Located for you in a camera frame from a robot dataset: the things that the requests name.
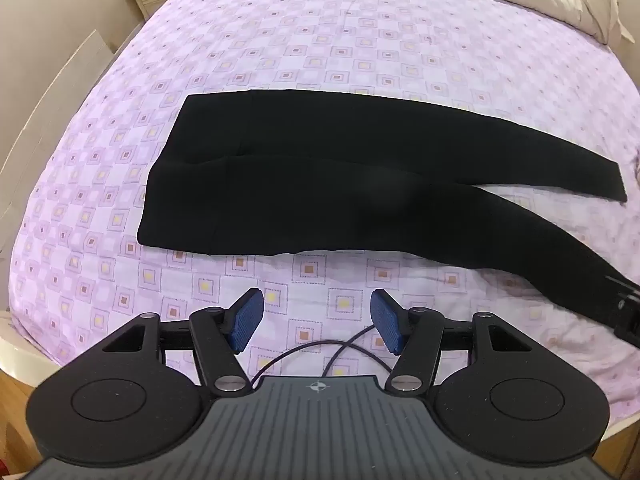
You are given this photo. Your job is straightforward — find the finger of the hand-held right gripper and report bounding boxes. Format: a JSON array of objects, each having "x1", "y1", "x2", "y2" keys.
[{"x1": 602, "y1": 274, "x2": 640, "y2": 348}]

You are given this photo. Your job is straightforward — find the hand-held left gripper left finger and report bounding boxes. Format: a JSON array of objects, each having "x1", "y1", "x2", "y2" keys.
[{"x1": 102, "y1": 287, "x2": 264, "y2": 397}]

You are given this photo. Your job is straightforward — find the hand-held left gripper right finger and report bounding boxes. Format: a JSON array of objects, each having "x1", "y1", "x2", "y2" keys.
[{"x1": 369, "y1": 288, "x2": 535, "y2": 397}]

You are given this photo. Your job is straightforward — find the black pants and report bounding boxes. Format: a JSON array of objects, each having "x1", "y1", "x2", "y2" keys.
[{"x1": 136, "y1": 89, "x2": 640, "y2": 328}]

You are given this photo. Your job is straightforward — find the purple patterned bed sheet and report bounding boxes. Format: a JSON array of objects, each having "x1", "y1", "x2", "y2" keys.
[{"x1": 7, "y1": 0, "x2": 640, "y2": 403}]

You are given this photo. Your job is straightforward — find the white board panel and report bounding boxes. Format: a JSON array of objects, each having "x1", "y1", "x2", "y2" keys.
[{"x1": 0, "y1": 30, "x2": 118, "y2": 223}]

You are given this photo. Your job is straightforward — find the black cable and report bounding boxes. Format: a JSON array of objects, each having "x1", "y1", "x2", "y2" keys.
[{"x1": 247, "y1": 326, "x2": 397, "y2": 391}]

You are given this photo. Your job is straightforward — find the cream bed frame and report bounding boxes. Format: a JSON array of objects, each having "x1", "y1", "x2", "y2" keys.
[{"x1": 0, "y1": 310, "x2": 71, "y2": 392}]

